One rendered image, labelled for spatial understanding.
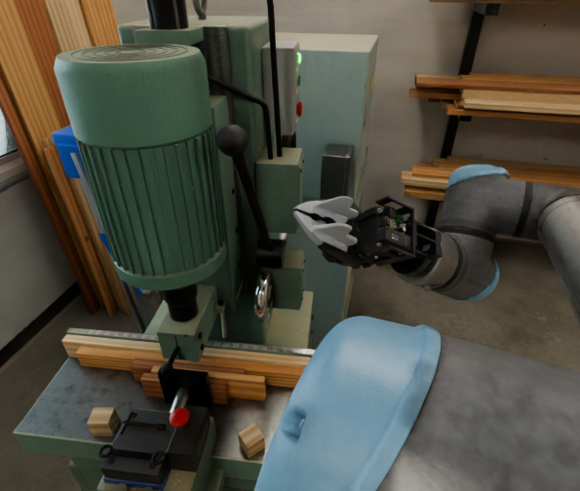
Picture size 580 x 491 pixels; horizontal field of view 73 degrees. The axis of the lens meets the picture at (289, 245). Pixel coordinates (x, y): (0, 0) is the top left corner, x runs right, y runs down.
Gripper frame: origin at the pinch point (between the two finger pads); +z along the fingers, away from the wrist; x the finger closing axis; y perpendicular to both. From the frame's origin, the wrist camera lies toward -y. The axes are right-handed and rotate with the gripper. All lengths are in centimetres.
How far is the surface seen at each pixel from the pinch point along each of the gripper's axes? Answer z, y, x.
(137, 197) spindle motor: 17.2, -11.0, 0.0
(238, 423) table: -13.2, -31.8, 27.7
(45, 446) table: 14, -53, 35
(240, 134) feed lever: 11.4, 3.8, -4.4
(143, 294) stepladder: -16, -131, -10
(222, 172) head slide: 4.0, -17.7, -11.9
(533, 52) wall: -174, -31, -172
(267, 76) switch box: -0.3, -14.9, -33.2
